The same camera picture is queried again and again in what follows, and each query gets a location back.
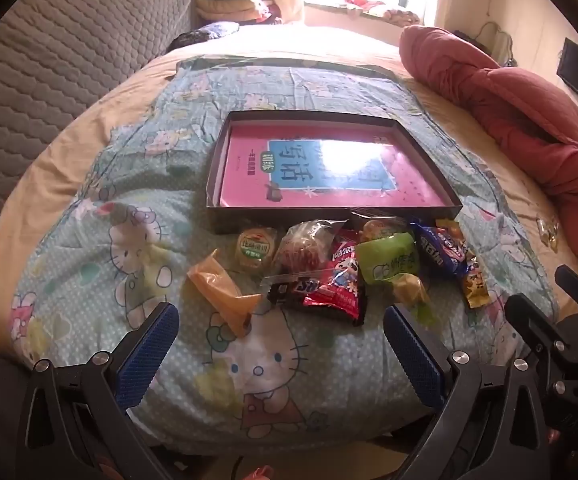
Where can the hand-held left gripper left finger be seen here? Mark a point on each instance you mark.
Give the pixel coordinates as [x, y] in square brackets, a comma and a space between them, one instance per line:
[149, 355]

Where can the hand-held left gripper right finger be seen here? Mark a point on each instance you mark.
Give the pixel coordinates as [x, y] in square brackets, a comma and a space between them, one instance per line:
[414, 360]

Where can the orange snack packet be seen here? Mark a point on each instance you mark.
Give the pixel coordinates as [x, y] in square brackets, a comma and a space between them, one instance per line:
[219, 290]

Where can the red lollipop packet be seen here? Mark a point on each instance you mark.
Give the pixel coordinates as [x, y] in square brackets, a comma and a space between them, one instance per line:
[339, 290]

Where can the green snack packet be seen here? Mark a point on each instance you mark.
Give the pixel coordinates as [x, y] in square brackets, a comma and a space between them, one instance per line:
[386, 260]

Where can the blue snack packet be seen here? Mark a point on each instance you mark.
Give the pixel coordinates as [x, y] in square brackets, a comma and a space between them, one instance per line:
[436, 250]

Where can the brown chocolate bar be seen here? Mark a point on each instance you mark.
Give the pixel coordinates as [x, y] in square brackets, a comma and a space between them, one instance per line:
[284, 292]

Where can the round pastry green label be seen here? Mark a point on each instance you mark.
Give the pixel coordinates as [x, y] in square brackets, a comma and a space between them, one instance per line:
[256, 250]

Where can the shallow dark cardboard box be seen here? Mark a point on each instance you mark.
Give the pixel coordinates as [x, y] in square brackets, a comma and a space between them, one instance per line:
[219, 220]

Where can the small wrapped candies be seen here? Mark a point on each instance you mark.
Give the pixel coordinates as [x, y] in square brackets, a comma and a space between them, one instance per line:
[548, 232]

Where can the cartoon cat printed blanket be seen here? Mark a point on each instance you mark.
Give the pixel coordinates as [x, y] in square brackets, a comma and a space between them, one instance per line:
[119, 240]

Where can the clear packet red-brown snack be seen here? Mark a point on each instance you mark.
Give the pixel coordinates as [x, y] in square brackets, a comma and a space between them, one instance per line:
[301, 250]

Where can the red quilt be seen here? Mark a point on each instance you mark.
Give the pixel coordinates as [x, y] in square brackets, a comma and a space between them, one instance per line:
[519, 110]

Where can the pink book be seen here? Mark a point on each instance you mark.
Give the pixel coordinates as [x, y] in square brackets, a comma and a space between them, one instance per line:
[249, 175]

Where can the beige bed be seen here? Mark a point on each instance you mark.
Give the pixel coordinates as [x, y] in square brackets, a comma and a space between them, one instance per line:
[44, 170]

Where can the grey quilted headboard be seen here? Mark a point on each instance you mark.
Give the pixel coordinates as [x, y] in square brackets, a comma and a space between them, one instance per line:
[44, 60]

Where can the dark patterned pillow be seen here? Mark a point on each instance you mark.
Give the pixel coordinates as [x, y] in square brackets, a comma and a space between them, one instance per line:
[204, 35]

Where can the colourful clothes pile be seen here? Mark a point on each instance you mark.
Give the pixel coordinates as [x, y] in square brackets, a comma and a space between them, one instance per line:
[369, 7]

